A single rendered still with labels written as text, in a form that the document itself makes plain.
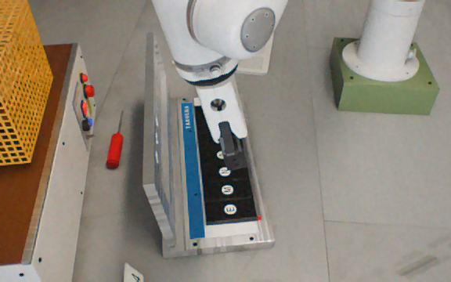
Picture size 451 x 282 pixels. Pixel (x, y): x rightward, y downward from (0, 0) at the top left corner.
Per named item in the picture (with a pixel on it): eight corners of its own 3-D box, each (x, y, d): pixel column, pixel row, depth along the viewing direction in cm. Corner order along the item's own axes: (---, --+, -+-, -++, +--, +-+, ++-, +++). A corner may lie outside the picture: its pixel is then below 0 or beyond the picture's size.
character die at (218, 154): (246, 164, 96) (246, 160, 95) (200, 168, 95) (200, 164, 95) (243, 149, 100) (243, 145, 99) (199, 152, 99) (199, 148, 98)
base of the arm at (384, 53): (413, 47, 120) (436, -21, 108) (423, 86, 106) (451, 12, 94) (341, 38, 122) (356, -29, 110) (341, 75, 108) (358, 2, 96)
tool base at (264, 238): (273, 247, 84) (275, 236, 82) (164, 258, 82) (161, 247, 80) (241, 99, 115) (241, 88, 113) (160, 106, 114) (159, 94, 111)
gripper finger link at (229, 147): (232, 145, 57) (238, 162, 62) (221, 95, 60) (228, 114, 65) (223, 147, 57) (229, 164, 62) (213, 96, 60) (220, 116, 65)
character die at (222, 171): (249, 182, 93) (249, 178, 92) (202, 186, 92) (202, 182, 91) (246, 164, 96) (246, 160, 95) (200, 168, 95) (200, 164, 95)
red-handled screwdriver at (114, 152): (120, 169, 98) (117, 160, 96) (106, 169, 98) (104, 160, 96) (129, 115, 111) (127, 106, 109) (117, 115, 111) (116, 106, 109)
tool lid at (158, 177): (153, 183, 67) (142, 185, 67) (178, 249, 81) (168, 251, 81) (153, 31, 99) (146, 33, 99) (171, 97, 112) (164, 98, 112)
